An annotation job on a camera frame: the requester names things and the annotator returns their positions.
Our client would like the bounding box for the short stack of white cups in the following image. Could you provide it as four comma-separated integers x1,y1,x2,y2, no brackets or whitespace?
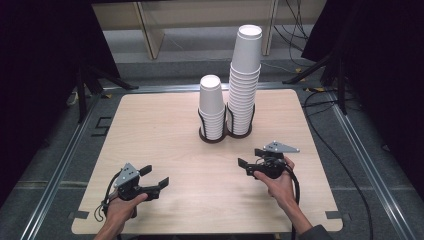
197,74,227,141

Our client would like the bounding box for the bundle of black cables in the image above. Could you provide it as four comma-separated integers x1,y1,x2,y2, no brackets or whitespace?
272,0,312,68

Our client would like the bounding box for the right hand-held gripper cable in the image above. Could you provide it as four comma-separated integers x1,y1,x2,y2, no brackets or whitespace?
283,164,302,240

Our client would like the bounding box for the hand-held gripper cable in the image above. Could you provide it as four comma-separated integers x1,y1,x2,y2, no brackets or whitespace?
283,164,302,240
93,170,123,223

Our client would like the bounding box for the black tripod stand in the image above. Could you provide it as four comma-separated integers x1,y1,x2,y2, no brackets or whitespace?
282,49,349,116
74,63,139,124

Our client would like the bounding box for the black curtain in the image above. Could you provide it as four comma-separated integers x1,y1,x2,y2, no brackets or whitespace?
0,0,121,208
301,0,424,194

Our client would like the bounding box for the tall stack of white cups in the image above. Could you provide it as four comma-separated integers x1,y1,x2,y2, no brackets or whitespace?
227,24,264,136

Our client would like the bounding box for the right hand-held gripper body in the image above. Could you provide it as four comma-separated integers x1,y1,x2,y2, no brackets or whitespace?
254,140,301,180

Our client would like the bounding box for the black double cup holder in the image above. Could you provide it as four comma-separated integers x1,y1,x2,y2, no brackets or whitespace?
197,102,257,144

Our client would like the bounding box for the grey tape strip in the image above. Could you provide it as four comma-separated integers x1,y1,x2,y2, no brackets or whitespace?
324,210,351,221
68,210,90,220

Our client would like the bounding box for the metal floor rail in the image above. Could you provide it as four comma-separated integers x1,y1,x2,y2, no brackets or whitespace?
19,91,104,240
328,89,418,240
102,81,311,95

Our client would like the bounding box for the person's right hand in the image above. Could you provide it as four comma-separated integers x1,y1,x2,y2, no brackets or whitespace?
253,156,298,209

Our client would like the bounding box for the person's left hand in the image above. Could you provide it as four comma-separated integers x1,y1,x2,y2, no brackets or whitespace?
104,192,149,231

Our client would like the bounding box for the beige wooden shelf unit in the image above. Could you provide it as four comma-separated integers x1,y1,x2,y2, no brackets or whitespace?
91,0,328,61

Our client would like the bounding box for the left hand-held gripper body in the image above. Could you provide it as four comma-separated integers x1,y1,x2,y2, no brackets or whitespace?
113,162,161,202

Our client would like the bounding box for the left hand-held gripper cable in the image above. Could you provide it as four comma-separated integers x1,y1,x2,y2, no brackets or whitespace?
93,170,123,223

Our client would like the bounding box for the long black floor cable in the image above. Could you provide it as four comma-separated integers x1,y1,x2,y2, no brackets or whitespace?
302,88,375,240

